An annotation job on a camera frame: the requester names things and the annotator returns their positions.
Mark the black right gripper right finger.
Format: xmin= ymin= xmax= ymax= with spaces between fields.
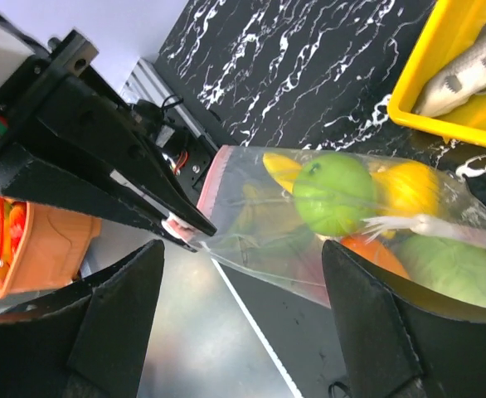
xmin=322 ymin=240 xmax=486 ymax=397

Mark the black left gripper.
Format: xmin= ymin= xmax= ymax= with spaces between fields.
xmin=0 ymin=30 xmax=216 ymax=252

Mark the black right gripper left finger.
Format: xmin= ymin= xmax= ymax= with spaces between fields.
xmin=0 ymin=240 xmax=164 ymax=397

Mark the green fake apple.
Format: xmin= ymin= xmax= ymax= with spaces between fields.
xmin=292 ymin=153 xmax=377 ymax=237

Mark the clear zip top bag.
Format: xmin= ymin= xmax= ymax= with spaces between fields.
xmin=196 ymin=144 xmax=486 ymax=313

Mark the orange fake carrot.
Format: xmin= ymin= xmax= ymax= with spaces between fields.
xmin=340 ymin=235 xmax=410 ymax=279

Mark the green fake leaf vegetable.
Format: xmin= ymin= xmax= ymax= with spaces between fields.
xmin=396 ymin=235 xmax=486 ymax=308

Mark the orange fake mango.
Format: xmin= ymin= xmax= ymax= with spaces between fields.
xmin=371 ymin=161 xmax=440 ymax=217

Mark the yellow fake banana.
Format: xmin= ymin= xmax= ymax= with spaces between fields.
xmin=262 ymin=153 xmax=302 ymax=194

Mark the grey fake fish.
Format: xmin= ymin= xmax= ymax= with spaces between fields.
xmin=412 ymin=23 xmax=486 ymax=118

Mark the orange plastic basket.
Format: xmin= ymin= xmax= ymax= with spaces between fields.
xmin=0 ymin=196 xmax=101 ymax=299

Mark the yellow plastic bin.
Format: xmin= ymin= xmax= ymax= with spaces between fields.
xmin=387 ymin=1 xmax=486 ymax=148

